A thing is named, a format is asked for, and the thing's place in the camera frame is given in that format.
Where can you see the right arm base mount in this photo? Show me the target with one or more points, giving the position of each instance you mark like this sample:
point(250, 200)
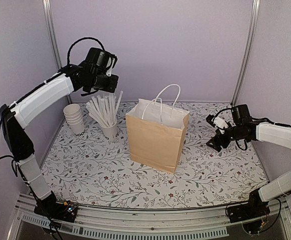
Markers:
point(254, 208)

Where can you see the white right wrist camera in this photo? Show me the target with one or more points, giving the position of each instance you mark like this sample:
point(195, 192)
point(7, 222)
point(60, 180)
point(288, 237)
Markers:
point(217, 122)

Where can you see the floral tablecloth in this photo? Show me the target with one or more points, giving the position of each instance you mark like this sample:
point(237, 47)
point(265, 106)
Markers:
point(178, 171)

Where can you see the left aluminium frame post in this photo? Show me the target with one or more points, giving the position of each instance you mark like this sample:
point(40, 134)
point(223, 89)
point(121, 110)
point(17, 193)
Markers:
point(49, 21)

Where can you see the stack of white paper cups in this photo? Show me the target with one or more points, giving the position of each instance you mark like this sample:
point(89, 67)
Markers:
point(74, 118)

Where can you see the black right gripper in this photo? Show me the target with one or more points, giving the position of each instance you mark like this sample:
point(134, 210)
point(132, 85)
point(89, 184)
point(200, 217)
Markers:
point(216, 143)

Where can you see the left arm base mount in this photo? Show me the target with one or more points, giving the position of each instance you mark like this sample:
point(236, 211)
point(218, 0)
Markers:
point(54, 210)

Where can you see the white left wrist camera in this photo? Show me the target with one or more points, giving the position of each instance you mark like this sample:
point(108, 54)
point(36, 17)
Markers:
point(110, 65)

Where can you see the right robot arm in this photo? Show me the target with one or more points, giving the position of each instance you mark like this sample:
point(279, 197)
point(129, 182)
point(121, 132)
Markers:
point(271, 140)

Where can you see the bundle of wrapped white straws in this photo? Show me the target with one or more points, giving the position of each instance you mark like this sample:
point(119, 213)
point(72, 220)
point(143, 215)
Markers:
point(103, 109)

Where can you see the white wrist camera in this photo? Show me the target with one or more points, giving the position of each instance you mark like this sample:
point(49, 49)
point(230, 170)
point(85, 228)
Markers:
point(110, 65)
point(217, 122)

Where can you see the brown paper bag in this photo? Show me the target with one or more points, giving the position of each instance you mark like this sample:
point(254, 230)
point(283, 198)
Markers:
point(156, 132)

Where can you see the aluminium front rail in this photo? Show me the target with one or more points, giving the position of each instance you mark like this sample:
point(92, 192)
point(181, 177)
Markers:
point(109, 223)

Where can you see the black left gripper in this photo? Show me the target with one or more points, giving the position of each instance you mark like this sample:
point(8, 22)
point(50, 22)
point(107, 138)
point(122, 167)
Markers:
point(112, 86)

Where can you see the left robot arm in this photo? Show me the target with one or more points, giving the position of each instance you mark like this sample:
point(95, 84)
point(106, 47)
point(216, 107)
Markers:
point(93, 74)

